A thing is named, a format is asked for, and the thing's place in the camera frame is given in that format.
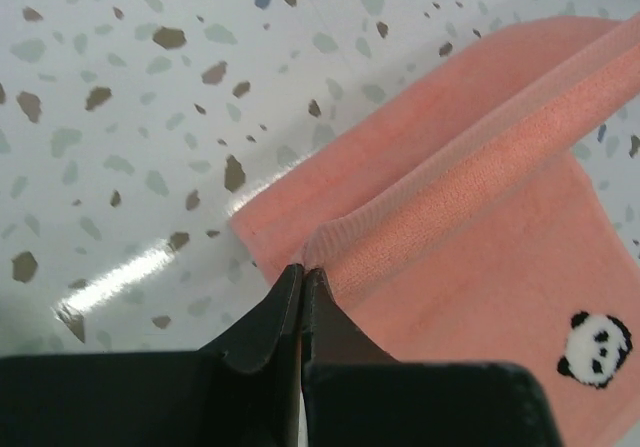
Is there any pink panda towel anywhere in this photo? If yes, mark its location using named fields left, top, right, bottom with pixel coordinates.
left=230, top=16, right=639, bottom=446

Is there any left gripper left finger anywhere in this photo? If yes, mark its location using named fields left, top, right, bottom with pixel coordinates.
left=1, top=264, right=304, bottom=446

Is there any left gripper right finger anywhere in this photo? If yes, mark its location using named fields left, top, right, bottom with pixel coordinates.
left=301, top=269, right=563, bottom=446

